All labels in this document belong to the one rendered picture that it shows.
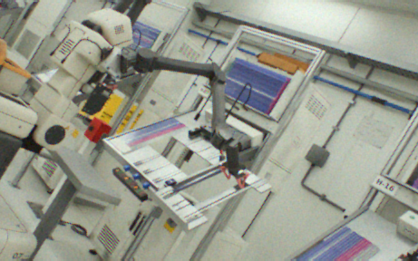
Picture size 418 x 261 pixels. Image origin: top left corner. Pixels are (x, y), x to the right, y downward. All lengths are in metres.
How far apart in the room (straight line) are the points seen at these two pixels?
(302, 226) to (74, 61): 2.63
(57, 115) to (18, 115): 0.31
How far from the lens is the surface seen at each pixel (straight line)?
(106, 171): 3.99
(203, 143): 2.77
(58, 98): 2.21
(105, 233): 3.11
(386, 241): 2.16
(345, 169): 4.07
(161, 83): 3.92
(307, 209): 4.11
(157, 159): 2.65
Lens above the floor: 1.12
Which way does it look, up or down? level
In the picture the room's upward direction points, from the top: 32 degrees clockwise
